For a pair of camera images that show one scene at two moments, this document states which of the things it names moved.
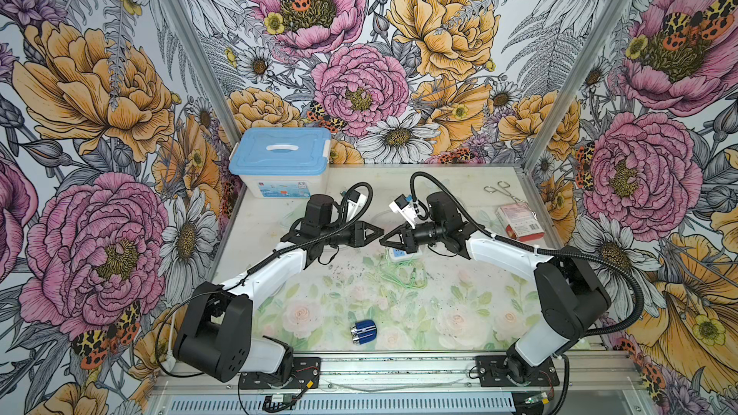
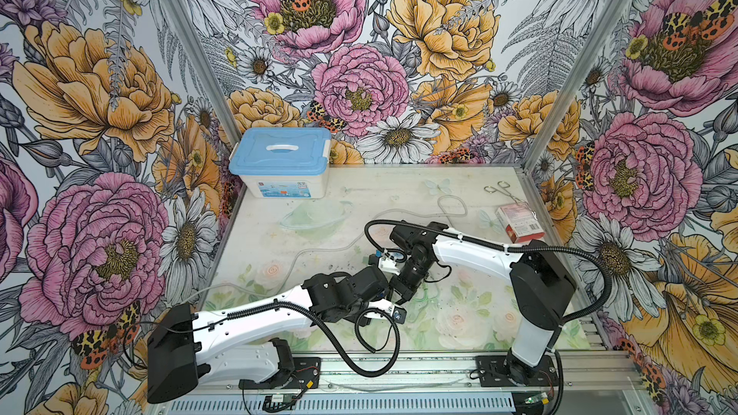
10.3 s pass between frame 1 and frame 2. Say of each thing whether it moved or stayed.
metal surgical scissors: stayed
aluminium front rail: stayed
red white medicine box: stayed
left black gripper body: moved
